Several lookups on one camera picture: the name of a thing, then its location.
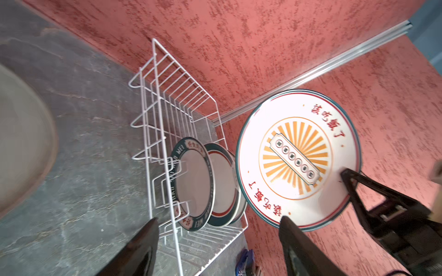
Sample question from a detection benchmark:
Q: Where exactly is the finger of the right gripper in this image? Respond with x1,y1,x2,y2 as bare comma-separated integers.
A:
340,169,425,235

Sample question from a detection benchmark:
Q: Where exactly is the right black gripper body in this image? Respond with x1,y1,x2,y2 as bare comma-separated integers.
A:
368,205,442,276

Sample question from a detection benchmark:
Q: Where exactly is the plain grey ceramic plate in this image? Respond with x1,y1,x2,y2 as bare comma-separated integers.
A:
1,66,58,217

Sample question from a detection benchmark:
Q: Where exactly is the blue black stapler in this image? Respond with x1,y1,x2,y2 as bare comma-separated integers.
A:
235,249,257,276

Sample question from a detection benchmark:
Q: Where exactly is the white plate orange sunburst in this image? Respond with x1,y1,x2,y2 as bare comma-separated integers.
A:
236,89,362,232

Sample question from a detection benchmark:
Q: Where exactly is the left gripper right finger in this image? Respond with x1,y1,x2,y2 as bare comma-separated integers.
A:
279,216,345,276

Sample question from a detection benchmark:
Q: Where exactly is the white plate orange print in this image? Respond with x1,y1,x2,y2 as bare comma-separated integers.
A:
205,143,241,227

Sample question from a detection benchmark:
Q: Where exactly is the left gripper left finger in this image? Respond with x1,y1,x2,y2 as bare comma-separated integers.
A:
97,217,160,276

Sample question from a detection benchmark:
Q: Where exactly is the green rimmed text plate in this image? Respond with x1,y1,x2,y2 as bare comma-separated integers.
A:
170,137,215,232

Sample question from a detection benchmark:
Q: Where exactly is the white wire dish rack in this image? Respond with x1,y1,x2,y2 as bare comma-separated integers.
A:
128,40,248,276

